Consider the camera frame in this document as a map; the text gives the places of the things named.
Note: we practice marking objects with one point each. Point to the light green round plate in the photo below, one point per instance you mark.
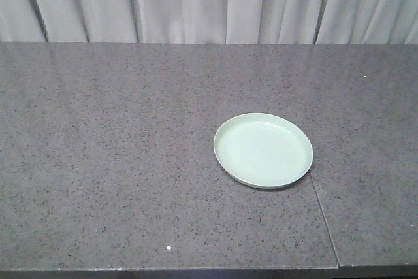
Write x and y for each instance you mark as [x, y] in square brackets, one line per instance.
[262, 150]

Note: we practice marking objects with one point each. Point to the white pleated curtain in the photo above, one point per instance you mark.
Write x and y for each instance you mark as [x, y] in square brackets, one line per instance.
[211, 21]

